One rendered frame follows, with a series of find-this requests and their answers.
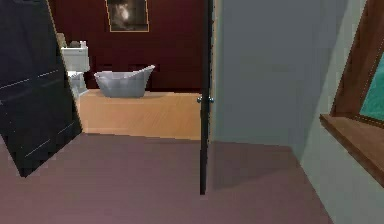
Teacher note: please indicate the grey bathtub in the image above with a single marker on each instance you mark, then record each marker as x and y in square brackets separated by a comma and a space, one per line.
[123, 83]

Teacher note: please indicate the framed dark wall picture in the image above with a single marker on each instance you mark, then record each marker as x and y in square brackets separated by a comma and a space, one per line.
[128, 15]

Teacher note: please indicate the white toilet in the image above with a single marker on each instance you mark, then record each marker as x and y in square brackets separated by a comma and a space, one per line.
[77, 63]

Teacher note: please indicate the black room door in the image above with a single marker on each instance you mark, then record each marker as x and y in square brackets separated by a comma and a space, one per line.
[206, 66]

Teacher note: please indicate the black chest of drawers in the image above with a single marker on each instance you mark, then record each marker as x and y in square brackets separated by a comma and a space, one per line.
[31, 90]

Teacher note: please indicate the brown wooden framed window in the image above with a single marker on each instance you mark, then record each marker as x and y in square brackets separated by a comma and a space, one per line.
[358, 100]

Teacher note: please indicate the silver round door knob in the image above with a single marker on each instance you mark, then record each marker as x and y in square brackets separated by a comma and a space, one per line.
[205, 99]

